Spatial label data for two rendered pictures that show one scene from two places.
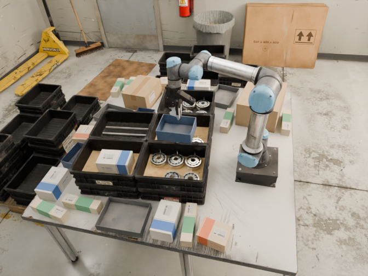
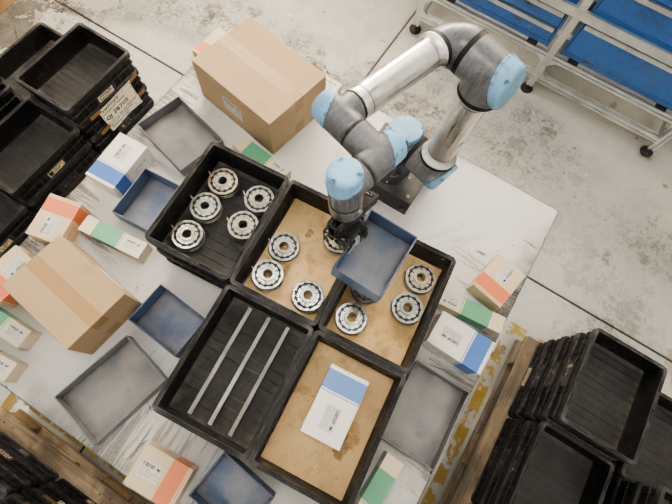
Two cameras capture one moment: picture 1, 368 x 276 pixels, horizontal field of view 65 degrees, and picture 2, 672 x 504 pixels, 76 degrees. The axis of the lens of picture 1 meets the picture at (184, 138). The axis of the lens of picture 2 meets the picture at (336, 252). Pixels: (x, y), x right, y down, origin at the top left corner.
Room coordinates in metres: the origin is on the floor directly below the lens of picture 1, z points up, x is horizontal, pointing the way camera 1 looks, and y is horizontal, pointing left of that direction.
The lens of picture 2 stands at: (1.35, 0.44, 2.20)
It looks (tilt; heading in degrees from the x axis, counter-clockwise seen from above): 71 degrees down; 274
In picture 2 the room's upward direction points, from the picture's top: 12 degrees clockwise
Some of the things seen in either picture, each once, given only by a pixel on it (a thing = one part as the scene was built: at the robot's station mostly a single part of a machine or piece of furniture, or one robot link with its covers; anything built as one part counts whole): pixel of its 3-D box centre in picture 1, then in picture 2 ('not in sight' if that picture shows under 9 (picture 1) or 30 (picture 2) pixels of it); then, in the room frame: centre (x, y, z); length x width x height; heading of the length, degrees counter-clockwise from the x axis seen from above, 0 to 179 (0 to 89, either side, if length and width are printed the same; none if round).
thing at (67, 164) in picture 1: (79, 156); (233, 494); (1.48, 0.75, 0.74); 0.20 x 0.15 x 0.07; 156
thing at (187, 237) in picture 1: (189, 224); (468, 311); (0.87, 0.01, 0.73); 0.24 x 0.06 x 0.06; 168
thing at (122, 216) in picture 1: (124, 216); (423, 413); (0.96, 0.38, 0.73); 0.27 x 0.20 x 0.05; 74
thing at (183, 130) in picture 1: (176, 128); (373, 255); (1.27, 0.04, 1.10); 0.20 x 0.15 x 0.07; 73
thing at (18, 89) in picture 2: not in sight; (46, 75); (3.11, -0.76, 0.26); 0.40 x 0.30 x 0.23; 73
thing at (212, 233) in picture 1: (214, 234); (495, 282); (0.79, -0.12, 0.74); 0.16 x 0.12 x 0.07; 62
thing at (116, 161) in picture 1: (115, 161); (334, 405); (1.26, 0.44, 0.87); 0.20 x 0.12 x 0.09; 79
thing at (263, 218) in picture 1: (183, 173); (282, 290); (1.57, 0.03, 0.35); 1.60 x 1.60 x 0.70; 73
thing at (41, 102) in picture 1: (46, 111); not in sight; (2.58, 1.45, 0.37); 0.40 x 0.30 x 0.45; 163
